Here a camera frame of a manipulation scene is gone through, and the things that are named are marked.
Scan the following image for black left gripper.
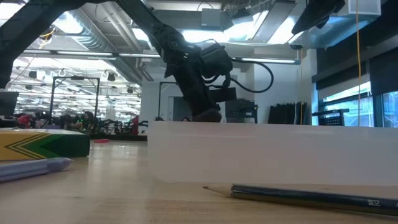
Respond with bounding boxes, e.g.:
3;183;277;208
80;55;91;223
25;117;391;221
160;26;238;123

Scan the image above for translucent white plastic box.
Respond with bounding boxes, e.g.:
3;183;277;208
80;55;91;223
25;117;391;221
147;120;398;187

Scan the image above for dark blue pencil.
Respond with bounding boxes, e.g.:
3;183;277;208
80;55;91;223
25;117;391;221
202;183;398;217

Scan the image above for yellow green crayon box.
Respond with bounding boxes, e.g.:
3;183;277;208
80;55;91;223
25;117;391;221
0;128;91;162

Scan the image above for lavender grey marker pen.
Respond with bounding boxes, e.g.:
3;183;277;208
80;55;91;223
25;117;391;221
0;157;74;184

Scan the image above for dark grey door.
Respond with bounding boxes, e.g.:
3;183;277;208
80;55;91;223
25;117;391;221
172;96;192;122

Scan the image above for black printer cabinet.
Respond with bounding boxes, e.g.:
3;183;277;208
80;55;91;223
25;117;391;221
225;98;259;124

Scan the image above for black stacked panels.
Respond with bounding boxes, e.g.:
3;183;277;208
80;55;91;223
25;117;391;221
267;101;308;126

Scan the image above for black-edged distant table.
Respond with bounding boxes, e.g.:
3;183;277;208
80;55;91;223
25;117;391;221
90;133;149;142

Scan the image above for grey ceiling box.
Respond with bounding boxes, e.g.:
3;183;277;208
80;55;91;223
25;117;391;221
201;8;222;27

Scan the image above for black perforated cart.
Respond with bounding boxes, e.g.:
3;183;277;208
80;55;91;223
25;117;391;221
312;108;350;127

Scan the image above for long linear ceiling light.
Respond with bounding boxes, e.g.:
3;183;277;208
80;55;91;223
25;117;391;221
0;49;302;65

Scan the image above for white ceiling box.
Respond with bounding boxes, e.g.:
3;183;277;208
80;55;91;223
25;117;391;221
348;0;382;16

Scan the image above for dark computer monitor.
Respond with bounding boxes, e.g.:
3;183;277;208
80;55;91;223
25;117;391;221
0;91;20;118

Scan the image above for black metal frame stand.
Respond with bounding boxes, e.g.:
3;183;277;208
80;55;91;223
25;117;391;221
158;81;178;122
49;75;101;125

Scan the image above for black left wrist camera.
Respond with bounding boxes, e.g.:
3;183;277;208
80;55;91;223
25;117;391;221
198;42;234;79

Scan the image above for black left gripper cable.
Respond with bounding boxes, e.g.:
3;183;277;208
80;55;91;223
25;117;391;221
201;58;275;94

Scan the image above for black yellow cable reel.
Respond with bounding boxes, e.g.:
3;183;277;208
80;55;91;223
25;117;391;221
39;26;57;43

